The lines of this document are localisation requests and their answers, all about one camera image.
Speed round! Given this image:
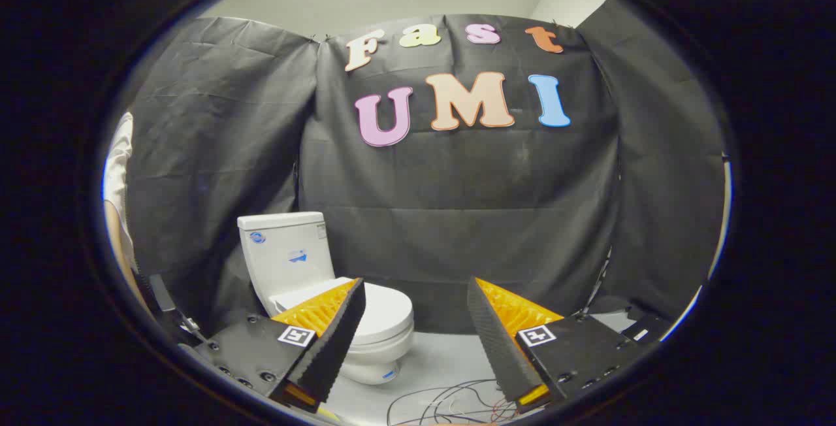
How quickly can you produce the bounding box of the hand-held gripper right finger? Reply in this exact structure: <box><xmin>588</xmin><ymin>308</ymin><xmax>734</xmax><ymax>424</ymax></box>
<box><xmin>466</xmin><ymin>276</ymin><xmax>644</xmax><ymax>414</ymax></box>

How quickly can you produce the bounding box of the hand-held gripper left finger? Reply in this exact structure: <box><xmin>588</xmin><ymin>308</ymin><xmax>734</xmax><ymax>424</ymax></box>
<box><xmin>195</xmin><ymin>277</ymin><xmax>367</xmax><ymax>414</ymax></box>

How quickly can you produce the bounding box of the white toilet lid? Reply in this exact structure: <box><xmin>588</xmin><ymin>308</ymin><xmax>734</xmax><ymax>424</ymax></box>
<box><xmin>270</xmin><ymin>277</ymin><xmax>415</xmax><ymax>348</ymax></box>

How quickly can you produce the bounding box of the white toilet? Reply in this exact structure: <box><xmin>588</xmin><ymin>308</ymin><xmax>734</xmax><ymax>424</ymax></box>
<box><xmin>237</xmin><ymin>212</ymin><xmax>415</xmax><ymax>385</ymax></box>

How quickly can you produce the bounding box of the black backdrop cloth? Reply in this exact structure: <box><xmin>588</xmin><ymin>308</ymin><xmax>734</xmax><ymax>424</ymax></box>
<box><xmin>124</xmin><ymin>13</ymin><xmax>726</xmax><ymax>335</ymax></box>

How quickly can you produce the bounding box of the black rectangular box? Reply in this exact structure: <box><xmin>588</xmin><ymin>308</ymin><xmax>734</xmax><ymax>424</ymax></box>
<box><xmin>588</xmin><ymin>295</ymin><xmax>673</xmax><ymax>346</ymax></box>

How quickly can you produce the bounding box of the person's white shirt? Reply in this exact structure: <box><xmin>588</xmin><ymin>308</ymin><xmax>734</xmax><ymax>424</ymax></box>
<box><xmin>103</xmin><ymin>112</ymin><xmax>136</xmax><ymax>270</ymax></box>

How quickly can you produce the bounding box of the red cable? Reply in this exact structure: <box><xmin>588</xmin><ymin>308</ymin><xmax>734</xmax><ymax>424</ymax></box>
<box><xmin>490</xmin><ymin>399</ymin><xmax>523</xmax><ymax>423</ymax></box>

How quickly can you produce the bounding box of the white cable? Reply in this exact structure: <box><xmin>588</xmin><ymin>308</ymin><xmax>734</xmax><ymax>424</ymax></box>
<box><xmin>418</xmin><ymin>387</ymin><xmax>500</xmax><ymax>425</ymax></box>

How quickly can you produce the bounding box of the tangle of black cables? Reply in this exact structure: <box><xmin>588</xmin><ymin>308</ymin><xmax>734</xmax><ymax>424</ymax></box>
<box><xmin>387</xmin><ymin>379</ymin><xmax>517</xmax><ymax>426</ymax></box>

